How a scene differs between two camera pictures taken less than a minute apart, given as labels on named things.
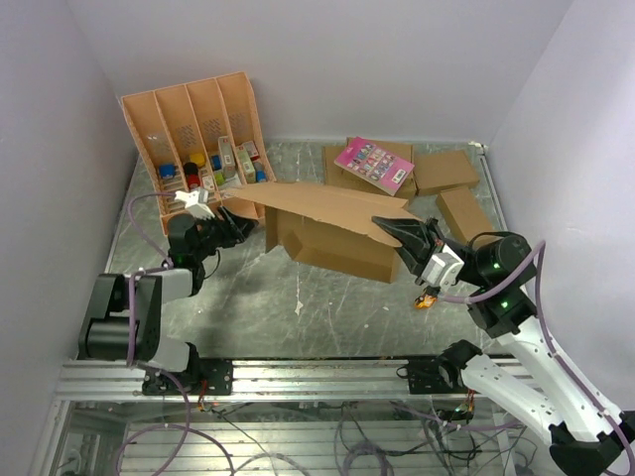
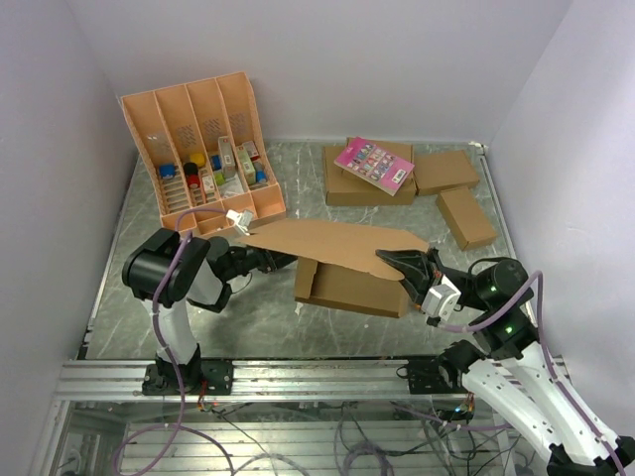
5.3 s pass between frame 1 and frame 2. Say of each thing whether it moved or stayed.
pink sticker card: stayed
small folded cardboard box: stayed
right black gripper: moved
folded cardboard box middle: stayed
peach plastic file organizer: stayed
